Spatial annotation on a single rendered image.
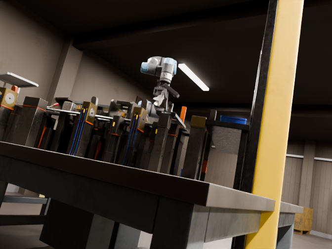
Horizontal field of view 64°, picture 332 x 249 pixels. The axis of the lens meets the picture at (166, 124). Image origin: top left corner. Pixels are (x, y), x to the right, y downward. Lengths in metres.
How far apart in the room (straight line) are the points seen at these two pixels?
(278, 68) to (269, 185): 0.45
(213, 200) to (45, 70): 4.81
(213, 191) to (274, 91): 0.70
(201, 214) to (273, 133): 0.59
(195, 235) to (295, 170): 9.46
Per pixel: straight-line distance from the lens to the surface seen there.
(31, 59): 5.05
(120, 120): 1.57
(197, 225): 0.55
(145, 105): 1.55
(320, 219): 9.82
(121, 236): 2.23
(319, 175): 9.89
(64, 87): 5.10
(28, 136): 1.88
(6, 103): 2.08
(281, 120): 1.09
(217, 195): 0.50
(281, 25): 1.25
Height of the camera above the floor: 0.69
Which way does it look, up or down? 12 degrees up
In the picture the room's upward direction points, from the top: 12 degrees clockwise
